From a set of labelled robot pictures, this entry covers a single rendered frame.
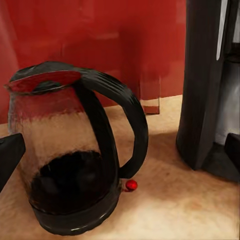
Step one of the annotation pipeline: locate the electric kettle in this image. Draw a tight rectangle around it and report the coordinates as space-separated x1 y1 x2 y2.
3 61 149 236

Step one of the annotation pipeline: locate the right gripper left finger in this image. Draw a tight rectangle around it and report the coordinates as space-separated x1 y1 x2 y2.
0 133 26 192

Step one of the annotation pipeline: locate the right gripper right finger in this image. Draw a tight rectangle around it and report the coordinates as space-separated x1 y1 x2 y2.
224 133 240 173

